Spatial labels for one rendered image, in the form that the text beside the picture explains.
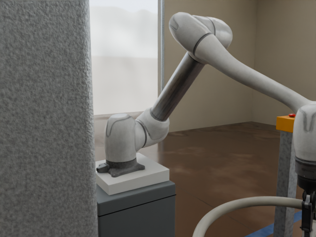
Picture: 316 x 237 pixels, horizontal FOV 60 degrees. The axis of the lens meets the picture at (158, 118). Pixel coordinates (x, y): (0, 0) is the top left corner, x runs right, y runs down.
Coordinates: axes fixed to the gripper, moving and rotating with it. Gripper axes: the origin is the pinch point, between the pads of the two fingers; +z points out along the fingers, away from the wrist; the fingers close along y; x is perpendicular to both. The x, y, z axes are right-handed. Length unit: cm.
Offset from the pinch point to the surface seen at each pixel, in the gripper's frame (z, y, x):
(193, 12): -162, -492, -323
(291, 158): 4, -76, -22
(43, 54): -58, 79, -4
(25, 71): -57, 80, -4
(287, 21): -128, -666, -164
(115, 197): -1, 16, -72
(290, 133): -11, -77, -23
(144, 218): 13, 5, -67
